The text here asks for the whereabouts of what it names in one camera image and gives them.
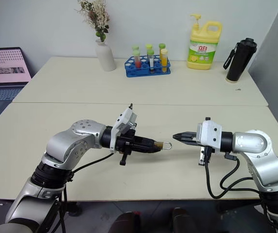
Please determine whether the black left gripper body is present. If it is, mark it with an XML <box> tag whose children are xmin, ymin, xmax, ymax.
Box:
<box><xmin>116</xmin><ymin>129</ymin><xmax>140</xmax><ymax>166</ymax></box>

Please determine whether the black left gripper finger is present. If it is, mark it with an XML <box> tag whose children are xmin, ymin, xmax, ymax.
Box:
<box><xmin>134</xmin><ymin>136</ymin><xmax>160</xmax><ymax>146</ymax></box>
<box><xmin>134</xmin><ymin>145</ymin><xmax>163</xmax><ymax>154</ymax></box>

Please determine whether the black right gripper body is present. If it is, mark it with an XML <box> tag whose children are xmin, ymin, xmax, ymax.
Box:
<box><xmin>191</xmin><ymin>132</ymin><xmax>215</xmax><ymax>166</ymax></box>

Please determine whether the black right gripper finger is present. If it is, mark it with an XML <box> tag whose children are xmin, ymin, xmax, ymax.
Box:
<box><xmin>172</xmin><ymin>132</ymin><xmax>197</xmax><ymax>140</ymax></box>
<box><xmin>175</xmin><ymin>138</ymin><xmax>198</xmax><ymax>147</ymax></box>

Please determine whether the brass padlock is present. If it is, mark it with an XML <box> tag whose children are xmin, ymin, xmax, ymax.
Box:
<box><xmin>154</xmin><ymin>141</ymin><xmax>173</xmax><ymax>151</ymax></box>

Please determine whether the blue test tube rack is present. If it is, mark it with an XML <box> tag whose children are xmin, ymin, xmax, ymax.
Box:
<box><xmin>124</xmin><ymin>54</ymin><xmax>172</xmax><ymax>78</ymax></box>

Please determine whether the dark rounded shape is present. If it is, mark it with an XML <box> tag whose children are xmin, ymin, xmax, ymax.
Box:
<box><xmin>114</xmin><ymin>210</ymin><xmax>142</xmax><ymax>233</ymax></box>

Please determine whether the yellow-capped tube with orange liquid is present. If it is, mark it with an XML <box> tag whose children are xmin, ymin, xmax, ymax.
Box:
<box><xmin>160</xmin><ymin>49</ymin><xmax>169</xmax><ymax>73</ymax></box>

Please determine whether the green-capped tube with white label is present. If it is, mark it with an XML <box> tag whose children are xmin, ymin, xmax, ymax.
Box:
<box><xmin>146</xmin><ymin>49</ymin><xmax>156</xmax><ymax>73</ymax></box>

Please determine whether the green-capped tube with red liquid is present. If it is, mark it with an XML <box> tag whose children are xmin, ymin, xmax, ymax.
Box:
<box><xmin>133</xmin><ymin>50</ymin><xmax>142</xmax><ymax>69</ymax></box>

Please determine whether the dark table foot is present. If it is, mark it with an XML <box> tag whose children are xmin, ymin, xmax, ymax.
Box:
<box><xmin>67</xmin><ymin>201</ymin><xmax>83</xmax><ymax>217</ymax></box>

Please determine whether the white ceramic vase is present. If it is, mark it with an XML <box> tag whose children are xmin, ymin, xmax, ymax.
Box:
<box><xmin>94</xmin><ymin>38</ymin><xmax>117</xmax><ymax>72</ymax></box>

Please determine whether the yellow dish soap pump bottle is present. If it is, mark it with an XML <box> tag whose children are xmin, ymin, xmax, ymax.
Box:
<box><xmin>187</xmin><ymin>14</ymin><xmax>223</xmax><ymax>70</ymax></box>

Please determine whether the dried flower bouquet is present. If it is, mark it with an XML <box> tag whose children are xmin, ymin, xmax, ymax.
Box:
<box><xmin>75</xmin><ymin>0</ymin><xmax>111</xmax><ymax>43</ymax></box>

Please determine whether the open laptop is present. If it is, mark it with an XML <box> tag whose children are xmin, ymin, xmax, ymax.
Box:
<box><xmin>0</xmin><ymin>47</ymin><xmax>33</xmax><ymax>128</ymax></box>

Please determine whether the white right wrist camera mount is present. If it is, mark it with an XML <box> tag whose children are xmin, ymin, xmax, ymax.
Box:
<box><xmin>195</xmin><ymin>116</ymin><xmax>224</xmax><ymax>166</ymax></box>

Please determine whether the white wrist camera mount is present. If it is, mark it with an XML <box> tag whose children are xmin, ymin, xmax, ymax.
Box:
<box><xmin>109</xmin><ymin>103</ymin><xmax>138</xmax><ymax>154</ymax></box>
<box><xmin>195</xmin><ymin>116</ymin><xmax>224</xmax><ymax>166</ymax></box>

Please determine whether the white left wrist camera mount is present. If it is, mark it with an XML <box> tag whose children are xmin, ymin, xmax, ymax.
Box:
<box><xmin>109</xmin><ymin>103</ymin><xmax>138</xmax><ymax>154</ymax></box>

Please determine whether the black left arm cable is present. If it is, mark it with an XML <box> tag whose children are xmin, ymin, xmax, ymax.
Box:
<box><xmin>55</xmin><ymin>152</ymin><xmax>114</xmax><ymax>233</ymax></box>

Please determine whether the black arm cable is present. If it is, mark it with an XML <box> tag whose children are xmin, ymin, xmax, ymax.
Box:
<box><xmin>55</xmin><ymin>152</ymin><xmax>114</xmax><ymax>233</ymax></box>
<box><xmin>205</xmin><ymin>155</ymin><xmax>263</xmax><ymax>200</ymax></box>

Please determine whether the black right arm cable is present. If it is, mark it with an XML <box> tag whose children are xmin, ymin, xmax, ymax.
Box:
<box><xmin>205</xmin><ymin>155</ymin><xmax>263</xmax><ymax>200</ymax></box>

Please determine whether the black tumbler with strap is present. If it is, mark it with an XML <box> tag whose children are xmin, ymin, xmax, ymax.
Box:
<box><xmin>223</xmin><ymin>37</ymin><xmax>258</xmax><ymax>84</ymax></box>

